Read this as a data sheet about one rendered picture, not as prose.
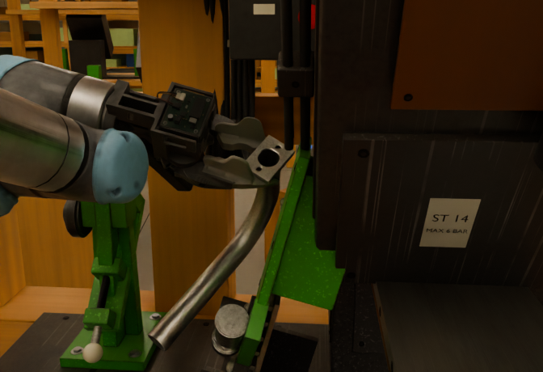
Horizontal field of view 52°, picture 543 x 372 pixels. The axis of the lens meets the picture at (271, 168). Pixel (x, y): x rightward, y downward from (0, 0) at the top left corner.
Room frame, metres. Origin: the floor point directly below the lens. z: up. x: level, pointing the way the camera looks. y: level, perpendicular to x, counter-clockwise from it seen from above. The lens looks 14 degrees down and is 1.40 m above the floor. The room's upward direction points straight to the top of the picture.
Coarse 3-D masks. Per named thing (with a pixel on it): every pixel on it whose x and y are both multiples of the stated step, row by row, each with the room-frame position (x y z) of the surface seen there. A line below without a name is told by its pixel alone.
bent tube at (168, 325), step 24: (264, 144) 0.66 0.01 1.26; (264, 168) 0.64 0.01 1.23; (264, 192) 0.68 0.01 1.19; (264, 216) 0.71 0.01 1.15; (240, 240) 0.70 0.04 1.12; (216, 264) 0.68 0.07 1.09; (192, 288) 0.65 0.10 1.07; (216, 288) 0.66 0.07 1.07; (168, 312) 0.63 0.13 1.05; (192, 312) 0.63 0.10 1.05; (168, 336) 0.60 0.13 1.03
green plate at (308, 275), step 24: (312, 168) 0.58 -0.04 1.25; (288, 192) 0.54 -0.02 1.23; (312, 192) 0.55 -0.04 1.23; (288, 216) 0.54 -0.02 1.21; (312, 216) 0.55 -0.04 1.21; (288, 240) 0.55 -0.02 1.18; (312, 240) 0.55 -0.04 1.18; (288, 264) 0.55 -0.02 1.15; (312, 264) 0.55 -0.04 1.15; (264, 288) 0.54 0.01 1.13; (288, 288) 0.55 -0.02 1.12; (312, 288) 0.55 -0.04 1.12; (336, 288) 0.55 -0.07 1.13
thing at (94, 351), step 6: (96, 330) 0.72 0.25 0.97; (96, 336) 0.72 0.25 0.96; (90, 342) 0.71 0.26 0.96; (96, 342) 0.71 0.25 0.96; (84, 348) 0.70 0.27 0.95; (90, 348) 0.70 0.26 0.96; (96, 348) 0.70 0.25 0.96; (102, 348) 0.71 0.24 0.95; (84, 354) 0.70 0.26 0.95; (90, 354) 0.69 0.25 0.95; (96, 354) 0.70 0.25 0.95; (102, 354) 0.70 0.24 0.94; (90, 360) 0.69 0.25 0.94; (96, 360) 0.70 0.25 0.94
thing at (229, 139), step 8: (248, 120) 0.65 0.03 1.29; (256, 120) 0.65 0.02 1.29; (216, 128) 0.67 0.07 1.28; (224, 128) 0.67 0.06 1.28; (232, 128) 0.67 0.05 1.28; (240, 128) 0.67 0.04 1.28; (248, 128) 0.66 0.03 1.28; (256, 128) 0.66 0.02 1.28; (224, 136) 0.68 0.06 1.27; (232, 136) 0.68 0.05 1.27; (240, 136) 0.68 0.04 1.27; (248, 136) 0.67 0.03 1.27; (256, 136) 0.67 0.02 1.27; (264, 136) 0.67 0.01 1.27; (224, 144) 0.67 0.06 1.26; (232, 144) 0.67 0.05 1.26; (240, 144) 0.68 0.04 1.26; (248, 144) 0.67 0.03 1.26; (256, 144) 0.68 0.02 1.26
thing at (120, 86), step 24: (120, 96) 0.63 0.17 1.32; (144, 96) 0.65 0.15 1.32; (168, 96) 0.64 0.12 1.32; (192, 96) 0.64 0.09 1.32; (120, 120) 0.65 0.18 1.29; (144, 120) 0.63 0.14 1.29; (168, 120) 0.62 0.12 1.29; (192, 120) 0.62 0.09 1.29; (168, 144) 0.62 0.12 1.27; (192, 144) 0.60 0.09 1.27
